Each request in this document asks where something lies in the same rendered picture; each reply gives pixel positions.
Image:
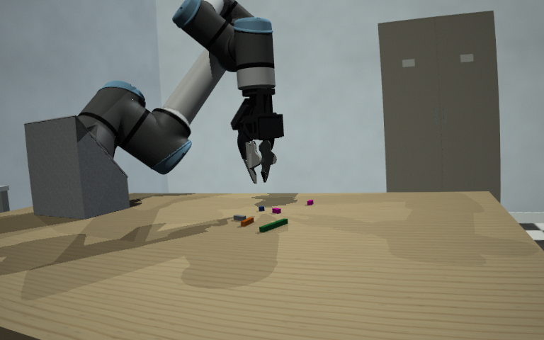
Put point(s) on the green rod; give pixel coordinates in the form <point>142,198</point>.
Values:
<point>273,225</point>

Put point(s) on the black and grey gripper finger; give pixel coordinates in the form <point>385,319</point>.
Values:
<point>267,157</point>
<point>249,154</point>

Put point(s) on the orange rod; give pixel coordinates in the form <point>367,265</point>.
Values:
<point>247,221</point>

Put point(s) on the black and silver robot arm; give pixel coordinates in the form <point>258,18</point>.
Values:
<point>159,139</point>

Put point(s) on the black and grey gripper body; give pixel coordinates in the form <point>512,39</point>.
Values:
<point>268,126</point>

